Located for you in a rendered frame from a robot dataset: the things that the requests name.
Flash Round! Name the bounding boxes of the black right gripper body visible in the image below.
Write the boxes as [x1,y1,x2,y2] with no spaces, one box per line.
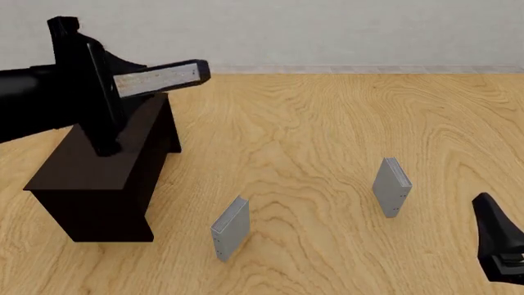
[477,252,524,286]

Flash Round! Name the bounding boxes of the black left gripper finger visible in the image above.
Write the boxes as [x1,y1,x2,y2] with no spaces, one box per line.
[103,49,148,77]

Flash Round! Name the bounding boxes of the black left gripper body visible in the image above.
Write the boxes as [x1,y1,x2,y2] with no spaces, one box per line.
[46,15,127,158]

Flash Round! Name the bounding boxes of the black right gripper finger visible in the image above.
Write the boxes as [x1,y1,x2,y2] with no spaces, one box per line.
[471,192,524,258]

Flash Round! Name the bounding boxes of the dark brown wooden cabinet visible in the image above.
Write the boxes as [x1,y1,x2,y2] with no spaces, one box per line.
[22,91,183,243]

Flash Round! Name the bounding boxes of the grey book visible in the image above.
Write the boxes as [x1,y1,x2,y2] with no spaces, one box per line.
[210,194,251,263]
[111,58,213,100]
[371,157,414,219]

